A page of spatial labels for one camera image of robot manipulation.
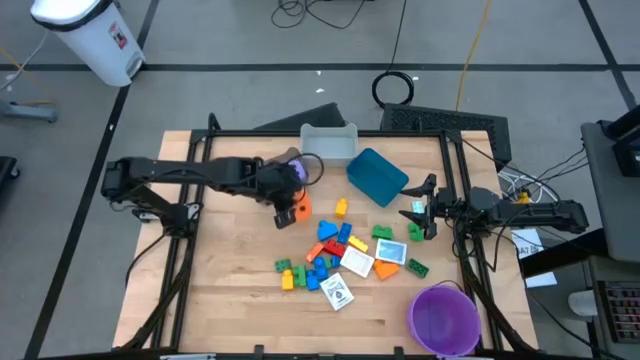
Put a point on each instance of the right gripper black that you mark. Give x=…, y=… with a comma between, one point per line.
x=447, y=207

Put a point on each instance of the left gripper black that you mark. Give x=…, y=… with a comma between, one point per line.
x=277, y=185

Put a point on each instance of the orange foam die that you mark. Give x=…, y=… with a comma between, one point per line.
x=304, y=210

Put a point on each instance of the bright green plastic block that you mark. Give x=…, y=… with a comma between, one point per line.
x=382, y=232
x=415, y=232

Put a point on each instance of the light blue rounded block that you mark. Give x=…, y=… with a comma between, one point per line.
x=326, y=231

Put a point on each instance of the orange plastic block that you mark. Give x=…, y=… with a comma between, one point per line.
x=314, y=252

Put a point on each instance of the dark green small block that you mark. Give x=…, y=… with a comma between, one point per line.
x=282, y=265

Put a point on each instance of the purple foam die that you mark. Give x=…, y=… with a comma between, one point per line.
x=299, y=170

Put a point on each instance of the red plastic block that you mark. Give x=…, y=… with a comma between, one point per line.
x=334, y=248

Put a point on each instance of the yellow square plastic block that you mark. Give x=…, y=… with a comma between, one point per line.
x=287, y=281
x=341, y=208

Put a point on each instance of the small green plastic block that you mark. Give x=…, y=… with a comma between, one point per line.
x=327, y=262

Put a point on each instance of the dark blue studded block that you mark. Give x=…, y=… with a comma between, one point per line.
x=344, y=233

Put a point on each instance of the blue block round stud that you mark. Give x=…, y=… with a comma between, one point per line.
x=320, y=270

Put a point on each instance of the small blue plastic block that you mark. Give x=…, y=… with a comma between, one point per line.
x=335, y=261

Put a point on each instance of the orange block with stud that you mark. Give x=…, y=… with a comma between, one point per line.
x=386, y=270

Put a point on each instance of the yellow long plastic block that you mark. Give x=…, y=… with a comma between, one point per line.
x=358, y=243

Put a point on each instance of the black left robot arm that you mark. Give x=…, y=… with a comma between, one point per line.
x=200, y=172

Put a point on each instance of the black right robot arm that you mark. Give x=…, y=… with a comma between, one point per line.
x=540, y=212

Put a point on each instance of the small light teal block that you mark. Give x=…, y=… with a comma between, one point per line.
x=418, y=206

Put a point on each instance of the teal plastic bin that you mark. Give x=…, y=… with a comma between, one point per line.
x=375, y=175

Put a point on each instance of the blue square plastic block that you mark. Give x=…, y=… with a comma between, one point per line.
x=312, y=283

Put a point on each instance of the white plastic bin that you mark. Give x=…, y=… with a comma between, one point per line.
x=328, y=145

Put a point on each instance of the black perforated panel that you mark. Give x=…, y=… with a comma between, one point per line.
x=440, y=120

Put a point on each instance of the white printed paper label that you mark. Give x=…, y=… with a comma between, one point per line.
x=527, y=245

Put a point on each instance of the purple pumpkin bucket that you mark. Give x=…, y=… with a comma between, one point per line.
x=444, y=322

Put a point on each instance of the white paper sheet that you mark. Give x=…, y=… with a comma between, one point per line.
x=542, y=280

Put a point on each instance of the white computer mouse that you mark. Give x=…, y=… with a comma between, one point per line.
x=582, y=302

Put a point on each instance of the grey side desk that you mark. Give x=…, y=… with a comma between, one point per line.
x=610, y=200

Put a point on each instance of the black equipment box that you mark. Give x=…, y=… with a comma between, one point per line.
x=627, y=150

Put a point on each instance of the black computer keyboard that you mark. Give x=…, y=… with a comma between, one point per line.
x=622, y=312

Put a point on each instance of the white step trash can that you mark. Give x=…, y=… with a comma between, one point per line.
x=95, y=40

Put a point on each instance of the grey chair base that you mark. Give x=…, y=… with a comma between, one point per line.
x=30, y=111

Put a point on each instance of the black aluminium table frame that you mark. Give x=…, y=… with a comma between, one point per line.
x=240, y=133

